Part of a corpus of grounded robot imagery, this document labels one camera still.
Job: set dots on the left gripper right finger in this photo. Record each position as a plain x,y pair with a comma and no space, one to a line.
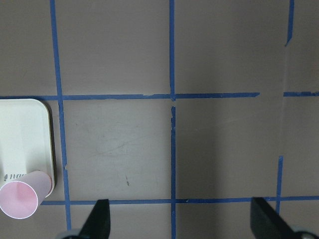
265,223

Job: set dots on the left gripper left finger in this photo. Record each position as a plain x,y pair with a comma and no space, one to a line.
98,224

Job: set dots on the pink plastic cup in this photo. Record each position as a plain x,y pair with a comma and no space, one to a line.
20,198

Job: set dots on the cream plastic tray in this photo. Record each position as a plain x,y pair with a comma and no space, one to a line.
25,139

